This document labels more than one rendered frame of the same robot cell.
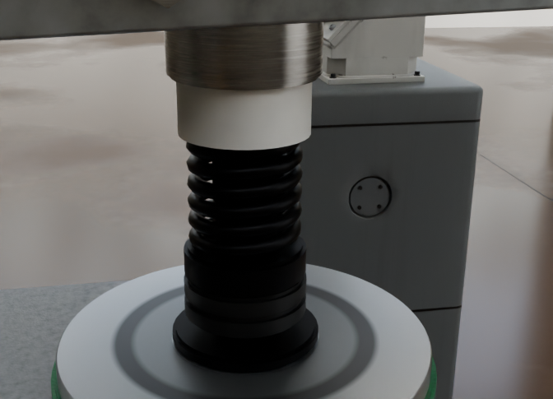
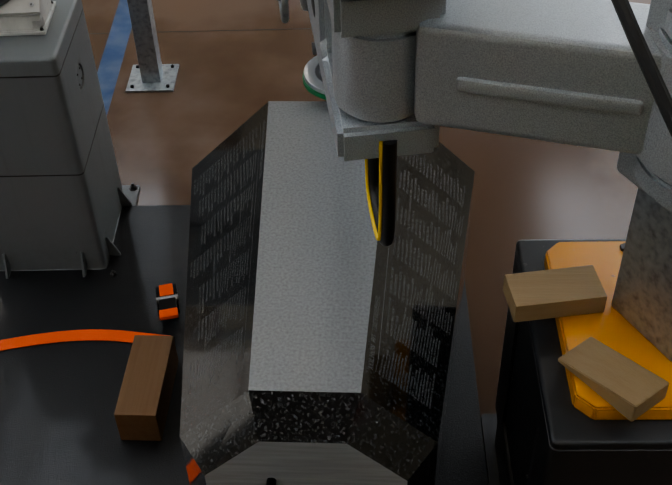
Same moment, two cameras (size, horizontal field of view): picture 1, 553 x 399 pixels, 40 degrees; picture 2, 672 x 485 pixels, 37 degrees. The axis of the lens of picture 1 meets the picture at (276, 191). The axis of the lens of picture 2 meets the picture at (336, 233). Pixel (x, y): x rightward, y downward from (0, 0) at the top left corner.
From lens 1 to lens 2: 2.65 m
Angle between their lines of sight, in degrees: 69
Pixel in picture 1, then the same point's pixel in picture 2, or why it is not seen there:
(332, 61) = (35, 21)
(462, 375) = not seen: hidden behind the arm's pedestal
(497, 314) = not seen: outside the picture
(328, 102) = (63, 42)
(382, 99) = (69, 24)
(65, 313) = (286, 114)
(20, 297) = (273, 123)
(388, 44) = not seen: outside the picture
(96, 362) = not seen: hidden behind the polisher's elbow
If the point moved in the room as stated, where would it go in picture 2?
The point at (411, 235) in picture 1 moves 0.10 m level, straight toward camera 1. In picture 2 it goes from (89, 82) to (116, 88)
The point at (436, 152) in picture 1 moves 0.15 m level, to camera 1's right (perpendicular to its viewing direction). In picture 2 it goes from (82, 34) to (99, 10)
